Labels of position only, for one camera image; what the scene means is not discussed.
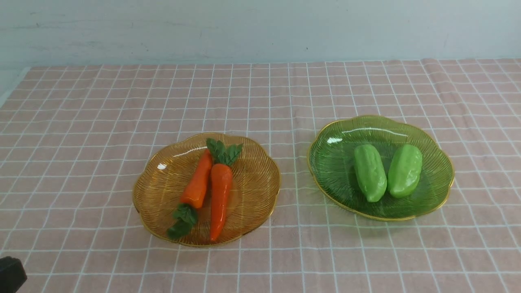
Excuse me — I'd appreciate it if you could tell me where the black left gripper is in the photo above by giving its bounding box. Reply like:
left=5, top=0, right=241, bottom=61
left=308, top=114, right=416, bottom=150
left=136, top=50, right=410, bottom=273
left=0, top=256, right=27, bottom=293

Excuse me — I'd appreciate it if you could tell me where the orange carrot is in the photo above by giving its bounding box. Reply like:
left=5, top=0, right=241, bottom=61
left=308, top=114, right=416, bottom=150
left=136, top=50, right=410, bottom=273
left=167, top=149, right=213, bottom=240
left=206, top=138, right=243, bottom=242

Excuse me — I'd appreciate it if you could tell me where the green bitter gourd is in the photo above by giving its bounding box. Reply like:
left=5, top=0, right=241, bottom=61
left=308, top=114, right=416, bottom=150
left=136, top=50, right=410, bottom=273
left=387, top=144, right=424, bottom=199
left=354, top=144, right=387, bottom=203

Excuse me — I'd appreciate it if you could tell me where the amber glass plate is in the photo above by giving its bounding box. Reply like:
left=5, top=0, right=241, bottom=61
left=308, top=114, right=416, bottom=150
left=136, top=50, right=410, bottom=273
left=133, top=132, right=281, bottom=247

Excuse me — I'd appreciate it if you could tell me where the green glass plate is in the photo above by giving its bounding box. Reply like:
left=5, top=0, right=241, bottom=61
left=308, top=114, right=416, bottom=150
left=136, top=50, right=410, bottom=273
left=307, top=115, right=455, bottom=221

